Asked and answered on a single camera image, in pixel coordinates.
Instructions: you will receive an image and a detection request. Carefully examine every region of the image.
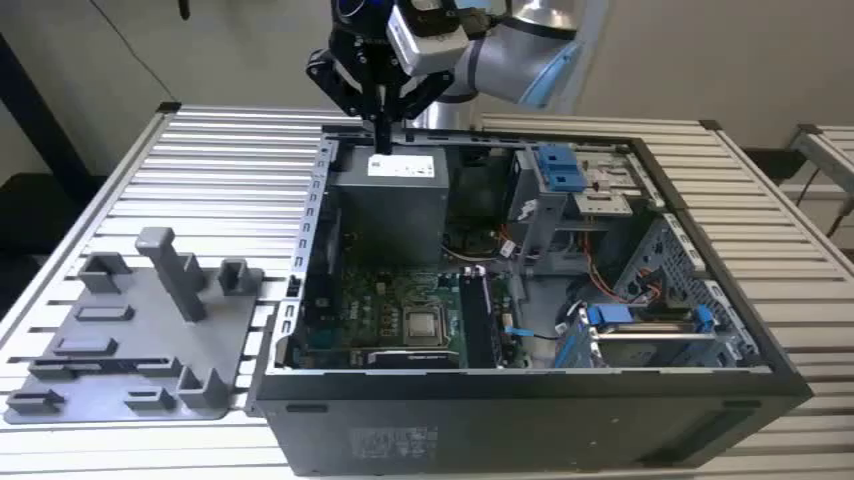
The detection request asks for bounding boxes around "blue flat wire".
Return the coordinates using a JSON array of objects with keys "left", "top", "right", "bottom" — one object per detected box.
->
[{"left": 503, "top": 324, "right": 566, "bottom": 344}]

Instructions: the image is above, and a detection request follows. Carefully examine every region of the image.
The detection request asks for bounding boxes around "metal disk bay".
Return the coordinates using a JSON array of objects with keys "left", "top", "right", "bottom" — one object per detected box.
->
[{"left": 557, "top": 299, "right": 762, "bottom": 370}]

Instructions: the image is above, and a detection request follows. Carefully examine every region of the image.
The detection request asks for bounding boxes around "black metal frame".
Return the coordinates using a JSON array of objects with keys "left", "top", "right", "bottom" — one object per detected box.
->
[{"left": 0, "top": 32, "right": 108, "bottom": 261}]

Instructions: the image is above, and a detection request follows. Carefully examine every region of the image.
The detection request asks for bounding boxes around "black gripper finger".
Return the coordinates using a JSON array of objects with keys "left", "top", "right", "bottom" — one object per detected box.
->
[
  {"left": 306, "top": 47, "right": 386, "bottom": 154},
  {"left": 384, "top": 69, "right": 455, "bottom": 154}
]

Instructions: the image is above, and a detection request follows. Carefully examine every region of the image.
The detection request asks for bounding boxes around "grey metal drive cage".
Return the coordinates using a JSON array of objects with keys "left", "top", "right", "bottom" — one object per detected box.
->
[{"left": 505, "top": 143, "right": 659, "bottom": 276}]

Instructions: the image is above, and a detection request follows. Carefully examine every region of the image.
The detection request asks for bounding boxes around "large blue plastic clip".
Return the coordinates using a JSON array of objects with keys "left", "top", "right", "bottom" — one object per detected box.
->
[{"left": 586, "top": 303, "right": 633, "bottom": 329}]

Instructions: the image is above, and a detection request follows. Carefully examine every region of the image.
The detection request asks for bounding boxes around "black graphics card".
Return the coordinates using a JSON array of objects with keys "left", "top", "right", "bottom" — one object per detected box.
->
[{"left": 350, "top": 348, "right": 462, "bottom": 370}]

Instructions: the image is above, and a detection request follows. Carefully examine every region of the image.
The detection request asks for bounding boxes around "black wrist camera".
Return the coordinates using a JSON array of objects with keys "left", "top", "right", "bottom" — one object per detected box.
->
[{"left": 407, "top": 0, "right": 499, "bottom": 39}]

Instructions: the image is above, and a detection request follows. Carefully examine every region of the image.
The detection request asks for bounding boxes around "green motherboard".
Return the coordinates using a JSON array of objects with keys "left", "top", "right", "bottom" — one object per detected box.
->
[{"left": 292, "top": 264, "right": 535, "bottom": 371}]

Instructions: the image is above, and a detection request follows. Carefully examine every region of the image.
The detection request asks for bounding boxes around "slatted metal side table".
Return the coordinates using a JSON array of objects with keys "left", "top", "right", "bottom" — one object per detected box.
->
[{"left": 777, "top": 122, "right": 854, "bottom": 241}]

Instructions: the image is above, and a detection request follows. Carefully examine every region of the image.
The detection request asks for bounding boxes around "grey power supply unit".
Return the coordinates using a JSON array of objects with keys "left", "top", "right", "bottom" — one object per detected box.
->
[{"left": 330, "top": 144, "right": 450, "bottom": 269}]

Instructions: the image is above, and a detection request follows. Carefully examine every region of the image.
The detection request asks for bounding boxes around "metal CPU socket cover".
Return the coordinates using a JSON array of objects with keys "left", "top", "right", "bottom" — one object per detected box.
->
[{"left": 399, "top": 299, "right": 447, "bottom": 347}]

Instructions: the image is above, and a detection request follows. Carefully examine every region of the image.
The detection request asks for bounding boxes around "grey plastic parts rack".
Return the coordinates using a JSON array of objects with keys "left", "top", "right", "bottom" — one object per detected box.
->
[{"left": 0, "top": 227, "right": 268, "bottom": 426}]

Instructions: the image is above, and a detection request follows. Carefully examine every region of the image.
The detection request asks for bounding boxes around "black PC case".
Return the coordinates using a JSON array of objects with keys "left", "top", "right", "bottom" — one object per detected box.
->
[{"left": 243, "top": 123, "right": 815, "bottom": 479}]

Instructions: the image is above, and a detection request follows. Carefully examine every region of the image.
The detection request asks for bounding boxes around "silver CPU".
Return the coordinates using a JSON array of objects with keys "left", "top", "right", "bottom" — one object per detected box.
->
[{"left": 407, "top": 312, "right": 442, "bottom": 339}]

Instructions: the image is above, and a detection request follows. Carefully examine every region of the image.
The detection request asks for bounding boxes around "blue disk carrier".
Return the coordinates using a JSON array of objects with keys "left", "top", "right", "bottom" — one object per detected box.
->
[{"left": 537, "top": 143, "right": 589, "bottom": 194}]

